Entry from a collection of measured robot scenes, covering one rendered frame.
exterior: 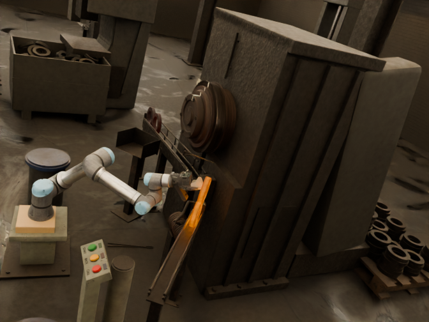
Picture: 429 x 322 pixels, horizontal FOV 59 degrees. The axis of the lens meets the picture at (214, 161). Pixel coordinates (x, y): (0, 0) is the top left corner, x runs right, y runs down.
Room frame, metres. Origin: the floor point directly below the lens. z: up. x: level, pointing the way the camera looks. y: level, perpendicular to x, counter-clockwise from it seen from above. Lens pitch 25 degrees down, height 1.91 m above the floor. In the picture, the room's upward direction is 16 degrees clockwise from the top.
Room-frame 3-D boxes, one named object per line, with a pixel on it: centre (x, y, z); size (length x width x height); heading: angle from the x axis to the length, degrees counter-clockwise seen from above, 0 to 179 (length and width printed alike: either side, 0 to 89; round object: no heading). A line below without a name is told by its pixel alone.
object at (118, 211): (2.67, 0.61, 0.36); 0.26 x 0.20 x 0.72; 65
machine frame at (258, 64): (2.57, -0.23, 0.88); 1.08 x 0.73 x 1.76; 30
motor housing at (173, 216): (2.00, 0.09, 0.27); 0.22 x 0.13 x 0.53; 30
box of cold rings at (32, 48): (4.39, 2.12, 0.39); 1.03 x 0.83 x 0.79; 124
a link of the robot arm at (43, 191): (1.91, 0.96, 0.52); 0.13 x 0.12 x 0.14; 168
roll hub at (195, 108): (2.31, 0.22, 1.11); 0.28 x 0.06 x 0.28; 30
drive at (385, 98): (2.94, -0.91, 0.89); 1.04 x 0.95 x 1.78; 120
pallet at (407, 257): (3.18, -1.66, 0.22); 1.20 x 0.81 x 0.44; 28
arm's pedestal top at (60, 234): (1.91, 0.97, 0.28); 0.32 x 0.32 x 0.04; 25
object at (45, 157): (2.48, 1.23, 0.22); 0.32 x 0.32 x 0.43
